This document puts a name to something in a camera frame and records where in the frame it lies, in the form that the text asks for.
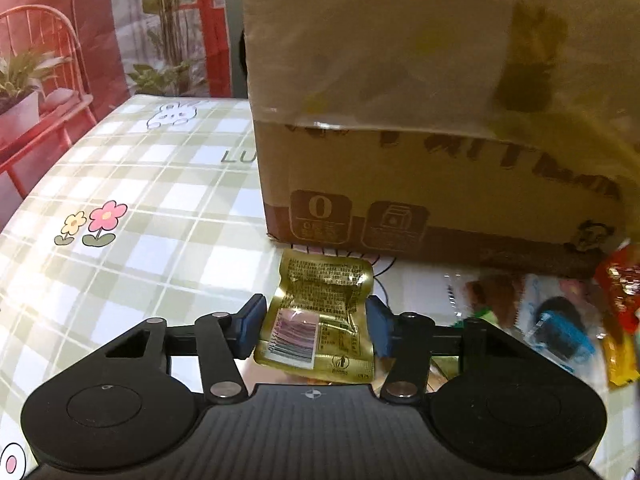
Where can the checked cartoon tablecloth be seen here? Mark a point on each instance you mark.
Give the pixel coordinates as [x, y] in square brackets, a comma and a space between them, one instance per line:
[154, 219]

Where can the pink printed backdrop poster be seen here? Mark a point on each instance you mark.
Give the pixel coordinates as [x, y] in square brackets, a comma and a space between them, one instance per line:
[66, 64]

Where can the red orange snack packet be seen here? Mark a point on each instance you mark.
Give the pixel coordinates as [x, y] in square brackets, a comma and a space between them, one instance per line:
[618, 276]

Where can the yellow candy packet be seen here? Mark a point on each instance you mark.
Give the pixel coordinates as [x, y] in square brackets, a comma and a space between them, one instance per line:
[620, 360]

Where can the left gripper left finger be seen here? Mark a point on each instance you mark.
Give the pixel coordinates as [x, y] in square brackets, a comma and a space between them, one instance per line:
[221, 339]

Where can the blue white snack packet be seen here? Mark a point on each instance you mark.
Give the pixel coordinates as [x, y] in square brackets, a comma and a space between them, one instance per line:
[537, 311]

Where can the brown cardboard box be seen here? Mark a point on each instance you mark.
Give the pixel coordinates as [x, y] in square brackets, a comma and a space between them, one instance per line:
[500, 133]

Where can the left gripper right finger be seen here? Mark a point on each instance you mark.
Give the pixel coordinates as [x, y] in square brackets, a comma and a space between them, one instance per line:
[405, 338]

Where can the gold foil snack packet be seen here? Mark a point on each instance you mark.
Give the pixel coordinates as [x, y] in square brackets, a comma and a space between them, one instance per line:
[316, 324]

